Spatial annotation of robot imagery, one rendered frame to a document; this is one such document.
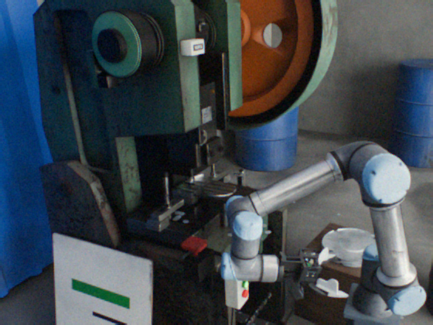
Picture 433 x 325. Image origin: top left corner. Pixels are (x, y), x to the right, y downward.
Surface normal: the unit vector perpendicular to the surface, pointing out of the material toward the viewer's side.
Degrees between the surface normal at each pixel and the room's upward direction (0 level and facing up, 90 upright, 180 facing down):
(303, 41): 90
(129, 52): 90
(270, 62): 90
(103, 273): 78
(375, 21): 90
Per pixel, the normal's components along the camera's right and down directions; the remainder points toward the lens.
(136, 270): -0.41, 0.18
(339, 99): -0.44, 0.38
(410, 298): 0.23, 0.52
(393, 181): 0.16, 0.29
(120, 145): 0.90, 0.18
